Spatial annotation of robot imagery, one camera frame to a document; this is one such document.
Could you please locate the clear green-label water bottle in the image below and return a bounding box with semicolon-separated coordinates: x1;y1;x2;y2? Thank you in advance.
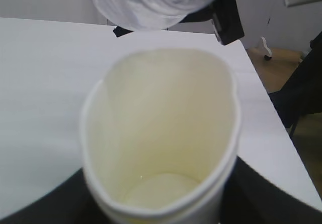
93;0;214;31

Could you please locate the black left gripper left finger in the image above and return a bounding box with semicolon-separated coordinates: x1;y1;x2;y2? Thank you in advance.
0;167;111;224

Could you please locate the black chair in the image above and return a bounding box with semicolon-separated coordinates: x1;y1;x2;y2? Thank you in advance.
269;34;321;137

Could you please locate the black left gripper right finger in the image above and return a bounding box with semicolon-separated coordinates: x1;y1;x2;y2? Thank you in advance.
219;157;321;223

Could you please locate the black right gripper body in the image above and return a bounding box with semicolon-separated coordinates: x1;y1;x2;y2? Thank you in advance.
113;0;246;46

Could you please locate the white paper cup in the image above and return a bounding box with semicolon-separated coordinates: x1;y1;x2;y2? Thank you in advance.
79;48;241;223

